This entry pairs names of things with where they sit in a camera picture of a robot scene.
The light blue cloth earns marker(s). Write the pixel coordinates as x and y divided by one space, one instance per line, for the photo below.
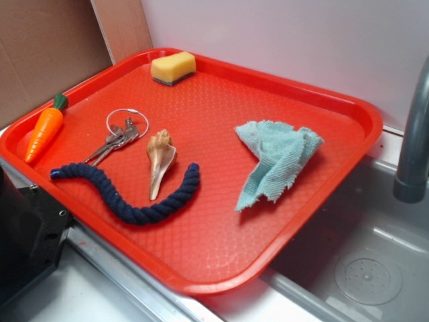
282 154

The yellow sponge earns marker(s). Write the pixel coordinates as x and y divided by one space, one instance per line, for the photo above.
171 69

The grey metal faucet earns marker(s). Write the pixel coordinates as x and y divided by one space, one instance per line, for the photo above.
412 171

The grey sink basin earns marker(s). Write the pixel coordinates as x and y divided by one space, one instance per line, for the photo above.
361 218

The brown conch shell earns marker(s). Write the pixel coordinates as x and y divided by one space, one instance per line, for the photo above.
162 154

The red plastic tray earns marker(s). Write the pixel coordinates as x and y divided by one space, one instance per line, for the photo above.
207 247

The brown cardboard panel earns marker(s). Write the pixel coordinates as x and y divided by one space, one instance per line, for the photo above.
48 47

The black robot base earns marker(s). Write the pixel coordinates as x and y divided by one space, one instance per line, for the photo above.
33 230

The sink drain cover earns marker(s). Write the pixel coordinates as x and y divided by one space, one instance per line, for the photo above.
368 281

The orange toy carrot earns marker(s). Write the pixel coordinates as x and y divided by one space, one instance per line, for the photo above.
47 126

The silver keys on ring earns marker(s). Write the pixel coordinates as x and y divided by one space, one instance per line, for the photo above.
136 125

